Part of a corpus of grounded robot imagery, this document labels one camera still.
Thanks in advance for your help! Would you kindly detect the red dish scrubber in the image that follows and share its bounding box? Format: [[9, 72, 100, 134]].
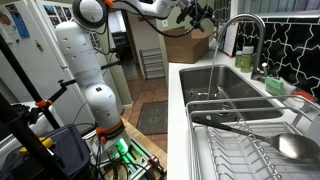
[[293, 91, 318, 103]]

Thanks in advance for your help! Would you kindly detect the brown cardboard box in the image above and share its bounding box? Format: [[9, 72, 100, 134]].
[[163, 27, 214, 64]]

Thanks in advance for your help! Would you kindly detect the white paper sign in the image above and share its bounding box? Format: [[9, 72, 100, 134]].
[[222, 22, 240, 58]]

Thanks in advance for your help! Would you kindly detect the thin black tripod pole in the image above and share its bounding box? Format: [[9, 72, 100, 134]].
[[0, 34, 61, 129]]

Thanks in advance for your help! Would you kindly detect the photo collage sheet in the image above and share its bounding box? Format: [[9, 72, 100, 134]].
[[41, 1, 75, 28]]

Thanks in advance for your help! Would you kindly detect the orange pole clamp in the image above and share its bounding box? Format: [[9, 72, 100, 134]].
[[34, 99, 54, 110]]

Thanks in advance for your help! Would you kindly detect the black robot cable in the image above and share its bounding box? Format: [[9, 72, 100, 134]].
[[113, 0, 208, 38]]

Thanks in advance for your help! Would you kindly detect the dark patterned floor rug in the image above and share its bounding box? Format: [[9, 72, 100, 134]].
[[135, 100, 169, 136]]

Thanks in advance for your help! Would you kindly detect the thick black stand pole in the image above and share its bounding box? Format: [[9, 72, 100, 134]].
[[0, 93, 71, 180]]

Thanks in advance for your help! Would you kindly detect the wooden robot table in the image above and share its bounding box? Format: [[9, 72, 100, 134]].
[[121, 116, 168, 180]]

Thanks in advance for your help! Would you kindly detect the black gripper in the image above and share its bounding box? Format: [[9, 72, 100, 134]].
[[175, 0, 215, 25]]

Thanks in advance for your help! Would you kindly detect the dark blue storage bin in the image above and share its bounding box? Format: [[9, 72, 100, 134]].
[[0, 124, 93, 180]]

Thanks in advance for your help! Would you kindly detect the red black cable connector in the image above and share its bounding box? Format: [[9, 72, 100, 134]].
[[148, 155, 166, 175]]

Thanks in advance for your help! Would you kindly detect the steel faucet lever handle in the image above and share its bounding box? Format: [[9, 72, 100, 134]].
[[260, 61, 270, 77]]

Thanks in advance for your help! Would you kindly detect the large steel serving spoon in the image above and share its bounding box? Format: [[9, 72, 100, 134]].
[[191, 116, 320, 162]]

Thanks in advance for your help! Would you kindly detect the steel sink bottom grid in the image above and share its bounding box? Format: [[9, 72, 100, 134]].
[[184, 87, 249, 121]]

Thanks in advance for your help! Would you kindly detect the white refrigerator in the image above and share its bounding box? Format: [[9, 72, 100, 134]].
[[0, 0, 125, 125]]

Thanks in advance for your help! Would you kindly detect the green sponge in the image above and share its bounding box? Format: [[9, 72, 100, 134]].
[[264, 76, 287, 96]]

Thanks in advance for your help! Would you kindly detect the green lit controller box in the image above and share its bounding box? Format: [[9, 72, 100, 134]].
[[106, 136, 142, 165]]

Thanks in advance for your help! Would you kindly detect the wire shelf rack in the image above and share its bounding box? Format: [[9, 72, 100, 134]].
[[139, 48, 166, 80]]

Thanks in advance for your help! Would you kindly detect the blue paper note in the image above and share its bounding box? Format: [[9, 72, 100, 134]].
[[4, 3, 31, 39]]

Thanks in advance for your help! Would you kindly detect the yellow tool handle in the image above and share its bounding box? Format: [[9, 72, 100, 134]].
[[19, 137, 55, 154]]

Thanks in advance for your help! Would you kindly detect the green cup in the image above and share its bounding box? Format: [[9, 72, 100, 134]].
[[234, 50, 244, 69], [240, 45, 255, 74]]

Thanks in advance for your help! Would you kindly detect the steel wire dish rack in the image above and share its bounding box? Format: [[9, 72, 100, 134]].
[[185, 94, 320, 180]]

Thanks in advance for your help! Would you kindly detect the stainless steel sink basin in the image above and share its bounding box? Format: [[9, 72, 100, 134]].
[[178, 64, 284, 122]]

